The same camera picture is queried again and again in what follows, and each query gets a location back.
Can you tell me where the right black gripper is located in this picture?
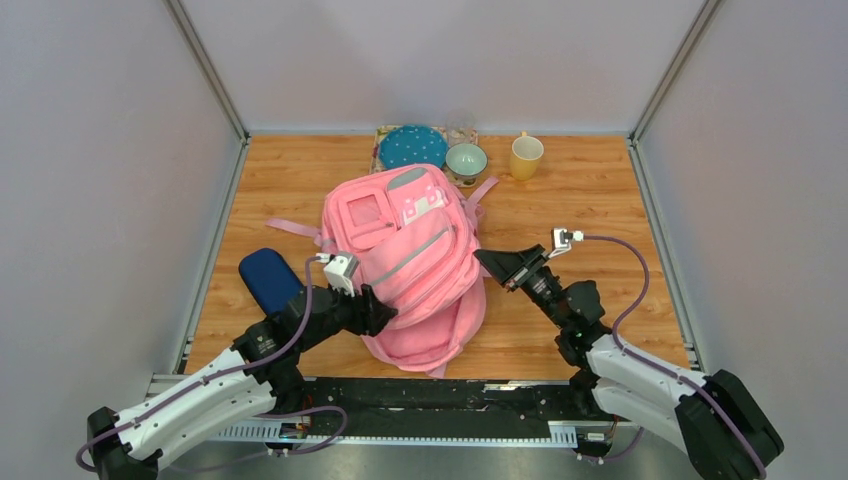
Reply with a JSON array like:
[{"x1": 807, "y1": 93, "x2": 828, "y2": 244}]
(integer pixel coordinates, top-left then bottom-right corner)
[{"x1": 472, "y1": 245, "x2": 568, "y2": 331}]

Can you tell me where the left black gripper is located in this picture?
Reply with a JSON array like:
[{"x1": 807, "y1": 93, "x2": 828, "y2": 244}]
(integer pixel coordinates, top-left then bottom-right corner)
[{"x1": 299, "y1": 277, "x2": 399, "y2": 353}]

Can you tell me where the pink student backpack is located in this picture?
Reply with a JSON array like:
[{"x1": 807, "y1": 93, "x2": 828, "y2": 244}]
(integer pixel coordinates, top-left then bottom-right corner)
[{"x1": 266, "y1": 164, "x2": 486, "y2": 378}]

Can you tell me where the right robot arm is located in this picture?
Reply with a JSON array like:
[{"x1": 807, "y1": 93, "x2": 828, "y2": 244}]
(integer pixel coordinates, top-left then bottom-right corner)
[{"x1": 474, "y1": 245, "x2": 785, "y2": 479}]

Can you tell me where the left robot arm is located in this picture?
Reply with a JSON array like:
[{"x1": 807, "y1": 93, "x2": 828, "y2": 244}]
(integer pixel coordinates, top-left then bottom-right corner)
[{"x1": 75, "y1": 285, "x2": 397, "y2": 479}]

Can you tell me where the light green bowl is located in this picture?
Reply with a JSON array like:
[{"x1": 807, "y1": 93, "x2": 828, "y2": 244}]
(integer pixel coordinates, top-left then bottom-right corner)
[{"x1": 445, "y1": 143, "x2": 488, "y2": 180}]

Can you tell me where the yellow mug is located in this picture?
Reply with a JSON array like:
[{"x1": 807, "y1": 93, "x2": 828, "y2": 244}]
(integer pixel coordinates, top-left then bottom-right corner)
[{"x1": 509, "y1": 131, "x2": 545, "y2": 181}]

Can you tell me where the navy blue pencil case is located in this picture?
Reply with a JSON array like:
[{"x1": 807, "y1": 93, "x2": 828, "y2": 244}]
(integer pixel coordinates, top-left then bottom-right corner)
[{"x1": 238, "y1": 248, "x2": 303, "y2": 315}]

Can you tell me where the clear drinking glass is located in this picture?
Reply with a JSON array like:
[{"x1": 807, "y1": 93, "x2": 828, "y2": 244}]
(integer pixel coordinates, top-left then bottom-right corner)
[{"x1": 445, "y1": 109, "x2": 476, "y2": 148}]

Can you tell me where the blue polka dot plate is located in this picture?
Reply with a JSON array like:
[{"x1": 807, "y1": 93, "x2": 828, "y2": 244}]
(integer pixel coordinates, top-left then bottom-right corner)
[{"x1": 377, "y1": 125, "x2": 448, "y2": 170}]

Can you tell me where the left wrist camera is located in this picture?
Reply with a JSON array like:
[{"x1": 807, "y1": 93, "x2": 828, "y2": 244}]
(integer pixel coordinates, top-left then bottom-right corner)
[{"x1": 317, "y1": 251, "x2": 360, "y2": 297}]

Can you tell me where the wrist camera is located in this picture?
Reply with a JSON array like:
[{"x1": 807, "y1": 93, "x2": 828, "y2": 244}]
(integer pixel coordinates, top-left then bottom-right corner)
[
  {"x1": 547, "y1": 227, "x2": 584, "y2": 258},
  {"x1": 317, "y1": 251, "x2": 360, "y2": 297}
]

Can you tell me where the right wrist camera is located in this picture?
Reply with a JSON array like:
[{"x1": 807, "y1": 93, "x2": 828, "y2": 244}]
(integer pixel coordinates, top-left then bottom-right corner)
[{"x1": 547, "y1": 227, "x2": 584, "y2": 258}]

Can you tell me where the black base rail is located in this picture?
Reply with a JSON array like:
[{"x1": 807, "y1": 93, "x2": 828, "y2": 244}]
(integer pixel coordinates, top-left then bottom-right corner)
[{"x1": 273, "y1": 377, "x2": 613, "y2": 439}]

